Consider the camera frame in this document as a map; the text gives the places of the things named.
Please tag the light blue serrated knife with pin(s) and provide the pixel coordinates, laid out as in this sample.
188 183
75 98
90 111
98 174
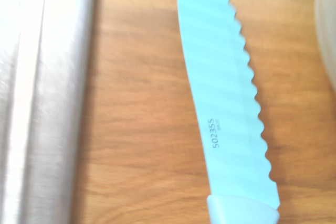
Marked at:
223 90

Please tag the stainless steel sink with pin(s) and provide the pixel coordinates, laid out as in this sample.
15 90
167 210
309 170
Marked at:
39 98

